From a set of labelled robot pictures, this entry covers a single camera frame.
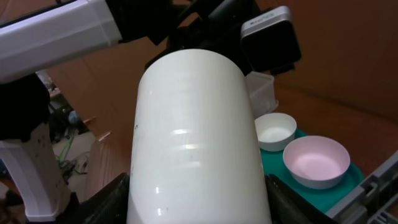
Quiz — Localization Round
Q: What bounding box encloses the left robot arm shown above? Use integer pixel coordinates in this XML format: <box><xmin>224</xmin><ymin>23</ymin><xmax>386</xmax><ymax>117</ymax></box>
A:
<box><xmin>1</xmin><ymin>0</ymin><xmax>260</xmax><ymax>223</ymax></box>

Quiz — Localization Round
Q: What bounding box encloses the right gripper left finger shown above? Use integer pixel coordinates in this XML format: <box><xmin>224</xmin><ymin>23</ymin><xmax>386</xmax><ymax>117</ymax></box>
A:
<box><xmin>71</xmin><ymin>173</ymin><xmax>129</xmax><ymax>224</ymax></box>

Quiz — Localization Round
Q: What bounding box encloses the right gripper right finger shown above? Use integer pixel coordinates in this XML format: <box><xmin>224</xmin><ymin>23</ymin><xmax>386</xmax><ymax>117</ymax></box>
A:
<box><xmin>265</xmin><ymin>174</ymin><xmax>337</xmax><ymax>224</ymax></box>

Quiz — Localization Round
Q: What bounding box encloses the white bowl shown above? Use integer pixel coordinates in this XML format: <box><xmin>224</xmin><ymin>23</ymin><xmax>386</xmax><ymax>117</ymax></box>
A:
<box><xmin>255</xmin><ymin>113</ymin><xmax>297</xmax><ymax>152</ymax></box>

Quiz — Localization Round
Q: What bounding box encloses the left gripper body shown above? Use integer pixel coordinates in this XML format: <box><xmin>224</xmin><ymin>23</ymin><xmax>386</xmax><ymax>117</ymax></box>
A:
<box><xmin>145</xmin><ymin>0</ymin><xmax>261</xmax><ymax>75</ymax></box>

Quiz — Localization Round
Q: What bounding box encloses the clear plastic bin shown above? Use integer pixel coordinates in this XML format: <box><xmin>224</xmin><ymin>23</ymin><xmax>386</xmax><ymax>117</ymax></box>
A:
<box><xmin>244</xmin><ymin>72</ymin><xmax>279</xmax><ymax>119</ymax></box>

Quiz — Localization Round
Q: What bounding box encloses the teal serving tray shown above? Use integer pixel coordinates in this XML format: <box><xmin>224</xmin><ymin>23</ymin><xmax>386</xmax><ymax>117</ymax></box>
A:
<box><xmin>261</xmin><ymin>130</ymin><xmax>364</xmax><ymax>213</ymax></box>

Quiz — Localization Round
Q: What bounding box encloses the white cup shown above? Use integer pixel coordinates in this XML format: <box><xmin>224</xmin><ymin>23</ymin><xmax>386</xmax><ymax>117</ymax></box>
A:
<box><xmin>127</xmin><ymin>49</ymin><xmax>272</xmax><ymax>223</ymax></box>

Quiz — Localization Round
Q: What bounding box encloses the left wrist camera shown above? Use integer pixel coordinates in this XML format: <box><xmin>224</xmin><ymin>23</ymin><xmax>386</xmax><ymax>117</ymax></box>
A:
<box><xmin>240</xmin><ymin>6</ymin><xmax>302</xmax><ymax>75</ymax></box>

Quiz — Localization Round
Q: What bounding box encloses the grey dishwasher rack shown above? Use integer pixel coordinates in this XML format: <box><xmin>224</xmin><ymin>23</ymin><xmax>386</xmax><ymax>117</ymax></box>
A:
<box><xmin>326</xmin><ymin>153</ymin><xmax>397</xmax><ymax>224</ymax></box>

